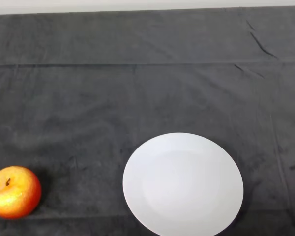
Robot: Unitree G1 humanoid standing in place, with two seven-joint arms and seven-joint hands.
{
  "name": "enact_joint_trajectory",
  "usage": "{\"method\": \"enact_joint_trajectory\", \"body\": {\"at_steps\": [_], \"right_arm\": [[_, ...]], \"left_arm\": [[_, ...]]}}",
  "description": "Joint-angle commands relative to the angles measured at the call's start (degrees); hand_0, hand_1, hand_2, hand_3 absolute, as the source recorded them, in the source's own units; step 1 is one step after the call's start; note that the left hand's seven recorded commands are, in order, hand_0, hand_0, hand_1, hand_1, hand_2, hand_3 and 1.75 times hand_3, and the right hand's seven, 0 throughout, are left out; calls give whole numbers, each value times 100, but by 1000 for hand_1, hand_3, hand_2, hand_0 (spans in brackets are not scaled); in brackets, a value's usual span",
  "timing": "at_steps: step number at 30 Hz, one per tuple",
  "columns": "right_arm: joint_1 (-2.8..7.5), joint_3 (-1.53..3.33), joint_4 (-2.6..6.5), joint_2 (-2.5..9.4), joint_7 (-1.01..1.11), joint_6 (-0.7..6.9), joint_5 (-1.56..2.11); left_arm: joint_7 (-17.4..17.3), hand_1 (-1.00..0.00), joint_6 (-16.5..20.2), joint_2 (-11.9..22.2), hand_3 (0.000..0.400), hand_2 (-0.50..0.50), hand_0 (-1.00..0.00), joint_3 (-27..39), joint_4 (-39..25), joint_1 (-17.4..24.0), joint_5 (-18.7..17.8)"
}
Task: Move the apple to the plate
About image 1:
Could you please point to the red yellow apple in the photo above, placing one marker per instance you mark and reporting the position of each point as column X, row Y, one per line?
column 14, row 194

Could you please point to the white round plate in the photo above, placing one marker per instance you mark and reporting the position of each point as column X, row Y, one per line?
column 183, row 184

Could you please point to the black cloth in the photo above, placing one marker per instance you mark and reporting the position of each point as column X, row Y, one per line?
column 113, row 98

